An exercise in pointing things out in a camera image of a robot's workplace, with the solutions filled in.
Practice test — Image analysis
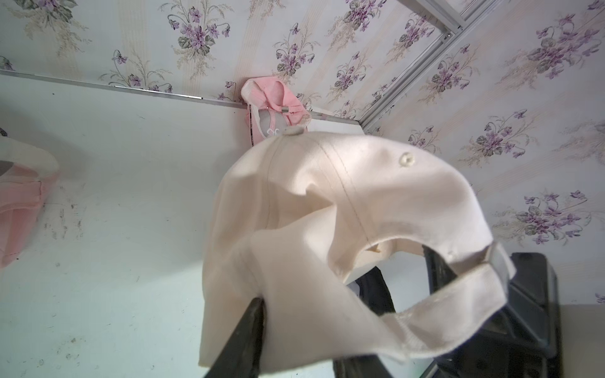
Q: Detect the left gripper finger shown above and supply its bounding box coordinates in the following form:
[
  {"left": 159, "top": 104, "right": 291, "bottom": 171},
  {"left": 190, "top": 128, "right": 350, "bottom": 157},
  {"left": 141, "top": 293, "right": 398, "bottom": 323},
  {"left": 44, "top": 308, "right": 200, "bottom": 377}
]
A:
[{"left": 205, "top": 298, "right": 266, "bottom": 378}]

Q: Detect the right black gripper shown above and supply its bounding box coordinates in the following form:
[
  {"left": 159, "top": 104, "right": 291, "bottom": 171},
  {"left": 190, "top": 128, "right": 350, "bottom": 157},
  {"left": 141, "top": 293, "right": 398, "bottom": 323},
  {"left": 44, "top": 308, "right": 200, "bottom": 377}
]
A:
[{"left": 423, "top": 252, "right": 563, "bottom": 378}]

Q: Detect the pink cap back wall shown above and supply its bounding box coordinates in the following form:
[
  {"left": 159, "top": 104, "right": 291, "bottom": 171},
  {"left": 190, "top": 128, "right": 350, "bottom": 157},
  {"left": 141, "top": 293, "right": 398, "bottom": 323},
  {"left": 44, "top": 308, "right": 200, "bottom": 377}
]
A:
[{"left": 240, "top": 77, "right": 312, "bottom": 146}]

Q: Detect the pink cap left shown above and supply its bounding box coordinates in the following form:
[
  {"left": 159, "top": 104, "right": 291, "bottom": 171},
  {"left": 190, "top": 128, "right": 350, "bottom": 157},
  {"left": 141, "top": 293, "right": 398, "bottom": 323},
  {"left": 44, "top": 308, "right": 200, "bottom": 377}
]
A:
[{"left": 1, "top": 135, "right": 59, "bottom": 268}]

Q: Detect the beige baseball cap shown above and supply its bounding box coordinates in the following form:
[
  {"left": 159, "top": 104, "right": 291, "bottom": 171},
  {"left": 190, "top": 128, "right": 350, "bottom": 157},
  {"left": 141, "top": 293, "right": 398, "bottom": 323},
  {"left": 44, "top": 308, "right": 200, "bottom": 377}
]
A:
[{"left": 199, "top": 128, "right": 516, "bottom": 373}]

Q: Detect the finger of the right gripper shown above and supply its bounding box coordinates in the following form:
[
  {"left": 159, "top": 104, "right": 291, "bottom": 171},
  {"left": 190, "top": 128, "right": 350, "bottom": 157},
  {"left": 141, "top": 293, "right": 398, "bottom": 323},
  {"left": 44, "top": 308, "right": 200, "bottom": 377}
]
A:
[{"left": 332, "top": 267, "right": 395, "bottom": 378}]

